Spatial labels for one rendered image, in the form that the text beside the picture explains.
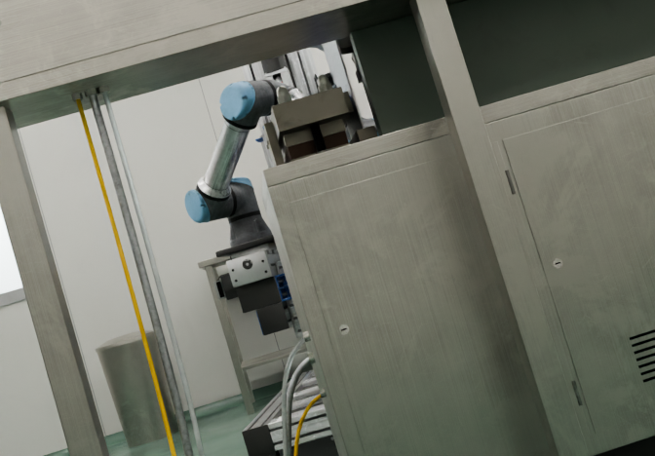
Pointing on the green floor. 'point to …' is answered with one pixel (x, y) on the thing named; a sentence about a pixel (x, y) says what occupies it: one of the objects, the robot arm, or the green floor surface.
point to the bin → (136, 387)
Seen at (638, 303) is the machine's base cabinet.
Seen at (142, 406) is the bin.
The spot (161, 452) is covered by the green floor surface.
